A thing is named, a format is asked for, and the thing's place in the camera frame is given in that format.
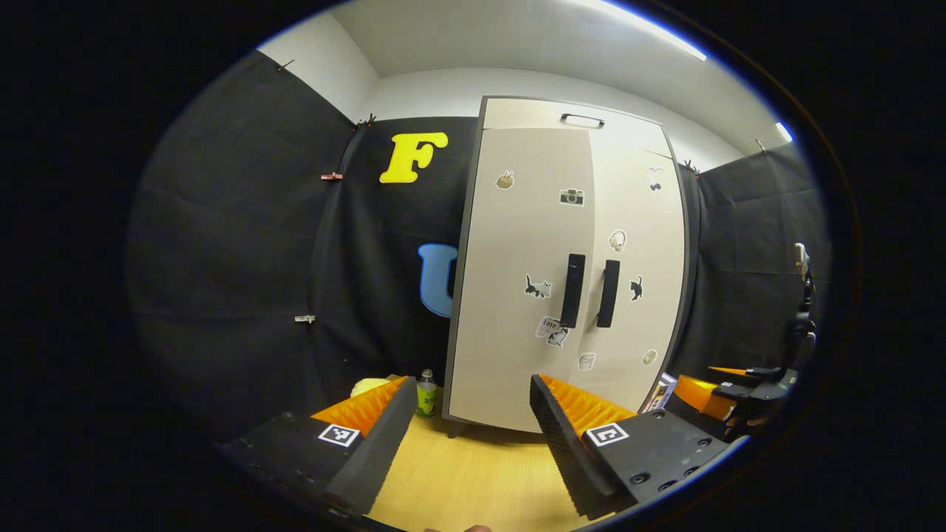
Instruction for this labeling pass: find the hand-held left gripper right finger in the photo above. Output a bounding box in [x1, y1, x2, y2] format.
[528, 372, 738, 521]

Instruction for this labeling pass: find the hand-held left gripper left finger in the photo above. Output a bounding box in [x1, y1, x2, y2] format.
[220, 375, 419, 517]

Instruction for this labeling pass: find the white shoe cabinet door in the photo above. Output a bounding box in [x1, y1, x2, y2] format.
[576, 133, 689, 415]
[447, 127, 596, 434]

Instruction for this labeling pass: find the white shoe cabinet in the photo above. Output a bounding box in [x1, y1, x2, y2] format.
[442, 95, 693, 438]

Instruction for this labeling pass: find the white cabinet drawer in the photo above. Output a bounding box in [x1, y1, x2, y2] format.
[482, 96, 674, 158]

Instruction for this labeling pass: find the pale blue book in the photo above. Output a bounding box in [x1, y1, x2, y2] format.
[639, 372, 678, 414]

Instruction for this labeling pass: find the yellow soft object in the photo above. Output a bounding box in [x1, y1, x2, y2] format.
[350, 376, 408, 397]

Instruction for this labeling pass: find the green label bottle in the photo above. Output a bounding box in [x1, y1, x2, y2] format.
[415, 369, 439, 420]

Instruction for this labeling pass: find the black backdrop cloth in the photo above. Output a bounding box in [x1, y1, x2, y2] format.
[126, 50, 833, 444]

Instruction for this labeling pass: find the black door handle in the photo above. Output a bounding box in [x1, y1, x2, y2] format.
[596, 259, 622, 329]
[559, 253, 587, 330]

